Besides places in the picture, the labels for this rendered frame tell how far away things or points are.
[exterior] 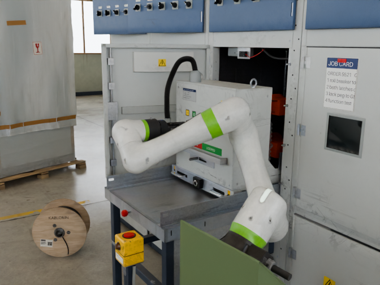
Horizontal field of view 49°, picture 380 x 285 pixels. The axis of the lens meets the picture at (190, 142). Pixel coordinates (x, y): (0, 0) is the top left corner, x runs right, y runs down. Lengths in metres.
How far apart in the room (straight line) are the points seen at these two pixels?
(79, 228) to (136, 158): 1.77
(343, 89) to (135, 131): 0.85
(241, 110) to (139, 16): 1.45
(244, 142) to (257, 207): 0.39
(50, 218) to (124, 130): 1.76
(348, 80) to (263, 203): 0.67
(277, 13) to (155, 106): 0.84
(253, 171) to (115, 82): 1.03
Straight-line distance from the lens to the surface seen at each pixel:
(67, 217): 3.30
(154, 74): 2.41
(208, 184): 2.10
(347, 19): 1.82
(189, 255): 1.39
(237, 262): 1.22
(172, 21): 2.67
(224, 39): 2.39
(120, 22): 3.33
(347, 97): 1.80
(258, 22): 2.16
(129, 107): 2.37
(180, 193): 2.14
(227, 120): 1.58
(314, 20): 1.92
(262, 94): 1.99
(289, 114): 2.04
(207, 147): 2.08
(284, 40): 2.06
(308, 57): 1.93
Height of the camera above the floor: 1.58
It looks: 13 degrees down
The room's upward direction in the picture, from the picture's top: 1 degrees clockwise
